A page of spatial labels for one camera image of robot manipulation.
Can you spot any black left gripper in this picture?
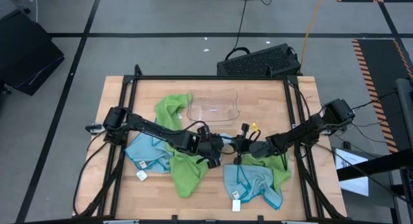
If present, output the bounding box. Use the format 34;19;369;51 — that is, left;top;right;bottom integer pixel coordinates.
193;126;234;169

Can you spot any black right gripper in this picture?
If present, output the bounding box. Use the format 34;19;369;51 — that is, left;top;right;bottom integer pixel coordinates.
234;123;282;165

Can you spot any clear plastic bin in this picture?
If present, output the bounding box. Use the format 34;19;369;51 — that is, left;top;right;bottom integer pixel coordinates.
185;89;240;127

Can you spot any black perforated computer case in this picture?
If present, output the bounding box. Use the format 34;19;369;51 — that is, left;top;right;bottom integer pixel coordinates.
216;43;303;77

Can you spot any black support beam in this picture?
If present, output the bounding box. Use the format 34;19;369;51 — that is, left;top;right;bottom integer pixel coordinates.
336;148;413;183

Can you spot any large black box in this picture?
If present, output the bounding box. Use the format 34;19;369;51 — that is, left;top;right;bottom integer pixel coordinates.
0;9;65;96

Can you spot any black metal table frame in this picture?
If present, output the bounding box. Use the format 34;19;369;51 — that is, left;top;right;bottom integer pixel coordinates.
73;64;348;223

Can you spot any black hanging cable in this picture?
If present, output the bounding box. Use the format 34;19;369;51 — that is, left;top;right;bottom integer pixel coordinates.
225;0;290;62

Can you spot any yellow hanging cable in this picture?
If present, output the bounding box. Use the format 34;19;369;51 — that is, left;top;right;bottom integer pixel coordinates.
298;0;326;75

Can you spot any black arm base cable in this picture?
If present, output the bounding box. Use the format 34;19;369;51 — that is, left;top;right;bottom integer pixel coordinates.
72;140;109;216

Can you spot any grey metal post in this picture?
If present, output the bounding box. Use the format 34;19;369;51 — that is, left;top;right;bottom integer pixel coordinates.
396;77;413;150

